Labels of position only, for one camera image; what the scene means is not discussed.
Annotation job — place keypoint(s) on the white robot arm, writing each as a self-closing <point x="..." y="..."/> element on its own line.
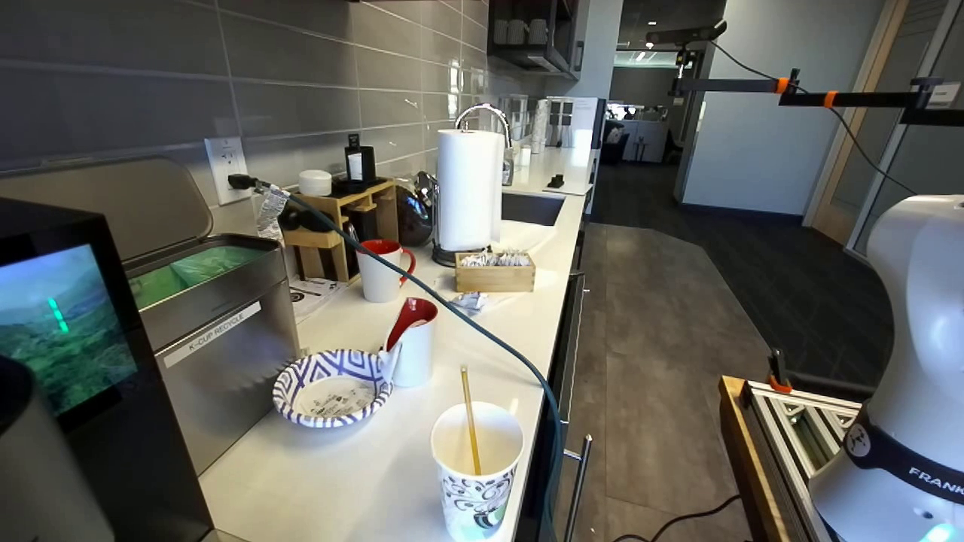
<point x="901" y="465"/>

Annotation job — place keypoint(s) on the black coffee maker with screen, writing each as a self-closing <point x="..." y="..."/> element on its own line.
<point x="72" y="318"/>

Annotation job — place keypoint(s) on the wooden sweetener box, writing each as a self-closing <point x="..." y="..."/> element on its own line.
<point x="496" y="271"/>

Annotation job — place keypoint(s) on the white mug red rim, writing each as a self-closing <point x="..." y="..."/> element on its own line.
<point x="385" y="269"/>

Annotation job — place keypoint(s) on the white mug red interior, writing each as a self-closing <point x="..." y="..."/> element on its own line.
<point x="412" y="344"/>

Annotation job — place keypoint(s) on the white paper towel roll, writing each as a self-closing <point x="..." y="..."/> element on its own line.
<point x="468" y="174"/>

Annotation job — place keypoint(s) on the chrome sink faucet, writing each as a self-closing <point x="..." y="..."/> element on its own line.
<point x="509" y="168"/>

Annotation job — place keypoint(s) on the wooden condiment shelf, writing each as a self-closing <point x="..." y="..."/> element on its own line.
<point x="368" y="211"/>

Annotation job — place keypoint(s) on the dark glass bottle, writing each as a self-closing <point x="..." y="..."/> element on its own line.
<point x="361" y="161"/>

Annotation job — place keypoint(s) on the wooden stir stick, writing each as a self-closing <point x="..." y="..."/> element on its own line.
<point x="471" y="421"/>

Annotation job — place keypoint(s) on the white jar on shelf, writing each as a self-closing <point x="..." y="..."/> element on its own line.
<point x="316" y="181"/>

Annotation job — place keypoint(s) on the blue patterned paper bowl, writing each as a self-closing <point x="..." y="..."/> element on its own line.
<point x="333" y="391"/>

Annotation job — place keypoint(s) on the patterned paper cup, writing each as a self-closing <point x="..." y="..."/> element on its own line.
<point x="473" y="508"/>

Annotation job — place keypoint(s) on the cabinet drawer handle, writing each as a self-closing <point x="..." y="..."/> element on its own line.
<point x="579" y="463"/>

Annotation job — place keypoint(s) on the white wall outlet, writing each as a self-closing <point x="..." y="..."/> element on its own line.
<point x="223" y="161"/>

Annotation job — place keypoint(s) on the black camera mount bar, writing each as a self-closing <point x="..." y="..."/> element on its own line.
<point x="918" y="103"/>

